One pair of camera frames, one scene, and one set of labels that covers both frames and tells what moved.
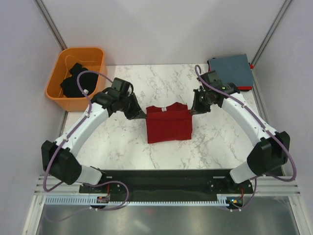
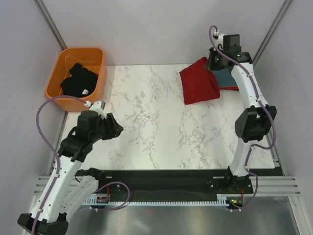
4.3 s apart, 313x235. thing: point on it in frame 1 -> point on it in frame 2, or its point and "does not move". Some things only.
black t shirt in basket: [88, 81] does not move
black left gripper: [137, 112] -> [114, 128]
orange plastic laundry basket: [79, 73] does not move
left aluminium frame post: [50, 23] does not move
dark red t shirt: [173, 123] -> [199, 83]
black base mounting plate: [166, 185] does not move
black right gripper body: [205, 103] -> [216, 61]
